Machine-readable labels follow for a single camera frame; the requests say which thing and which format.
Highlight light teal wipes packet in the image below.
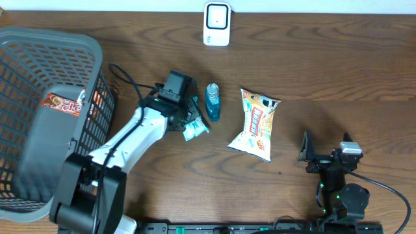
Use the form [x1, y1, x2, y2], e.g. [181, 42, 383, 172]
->
[183, 116, 209, 141]

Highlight teal liquid bottle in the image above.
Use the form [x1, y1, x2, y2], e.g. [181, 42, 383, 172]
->
[205, 83, 220, 122]

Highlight large yellow snack bag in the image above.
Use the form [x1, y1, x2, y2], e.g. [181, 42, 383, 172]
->
[227, 88, 281, 163]

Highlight red chocolate bar wrapper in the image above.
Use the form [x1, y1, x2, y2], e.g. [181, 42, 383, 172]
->
[40, 89, 86, 117]

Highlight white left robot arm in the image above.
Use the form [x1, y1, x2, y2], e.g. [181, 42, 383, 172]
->
[49, 71, 199, 233]

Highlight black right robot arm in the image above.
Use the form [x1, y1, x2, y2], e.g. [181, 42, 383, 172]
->
[297, 131, 369, 222]

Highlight white barcode scanner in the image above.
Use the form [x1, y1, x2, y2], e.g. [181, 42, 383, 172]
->
[203, 1, 231, 47]

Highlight grey plastic lattice basket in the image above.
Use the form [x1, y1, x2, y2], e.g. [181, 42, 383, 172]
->
[1, 27, 115, 222]

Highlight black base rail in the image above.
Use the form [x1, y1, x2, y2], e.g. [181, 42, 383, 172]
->
[135, 216, 384, 234]

